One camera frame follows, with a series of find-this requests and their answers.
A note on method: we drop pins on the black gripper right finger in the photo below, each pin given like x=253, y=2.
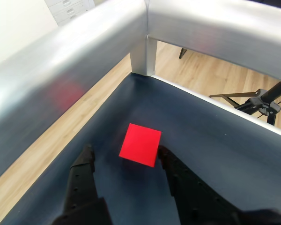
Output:
x=192, y=199

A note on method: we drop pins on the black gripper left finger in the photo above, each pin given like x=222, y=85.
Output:
x=82, y=187

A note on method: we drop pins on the red cube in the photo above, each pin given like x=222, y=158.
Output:
x=140, y=145

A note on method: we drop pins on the black tripod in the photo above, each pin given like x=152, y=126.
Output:
x=260, y=100

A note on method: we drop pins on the black desk panel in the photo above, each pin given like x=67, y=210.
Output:
x=182, y=53

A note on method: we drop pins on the white drawer cabinet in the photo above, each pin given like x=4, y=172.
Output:
x=68, y=11

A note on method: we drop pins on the silver metal cart rail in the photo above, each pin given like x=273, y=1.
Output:
x=84, y=42

